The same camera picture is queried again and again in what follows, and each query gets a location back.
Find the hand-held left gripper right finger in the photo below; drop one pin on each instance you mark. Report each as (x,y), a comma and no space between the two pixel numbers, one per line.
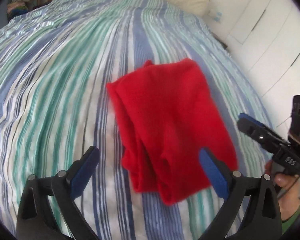
(215,173)

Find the white wall socket panel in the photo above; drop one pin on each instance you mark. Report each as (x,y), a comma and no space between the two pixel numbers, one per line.
(216,16)

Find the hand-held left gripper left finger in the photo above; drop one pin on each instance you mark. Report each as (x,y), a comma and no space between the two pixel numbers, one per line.
(82,177)

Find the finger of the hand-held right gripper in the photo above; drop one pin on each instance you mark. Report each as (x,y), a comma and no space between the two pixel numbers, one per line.
(250,127)

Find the person's right forearm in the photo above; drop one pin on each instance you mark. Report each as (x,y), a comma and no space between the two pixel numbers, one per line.
(293,217)

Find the person's right hand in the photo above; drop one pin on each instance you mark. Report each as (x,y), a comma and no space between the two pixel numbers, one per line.
(287,190)

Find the red knit garment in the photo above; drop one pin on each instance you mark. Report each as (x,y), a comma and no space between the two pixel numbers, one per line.
(170,120)

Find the white wardrobe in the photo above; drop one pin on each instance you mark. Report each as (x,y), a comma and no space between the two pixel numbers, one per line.
(265,30)

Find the striped bed blanket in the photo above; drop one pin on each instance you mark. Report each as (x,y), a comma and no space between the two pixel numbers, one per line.
(52,92)

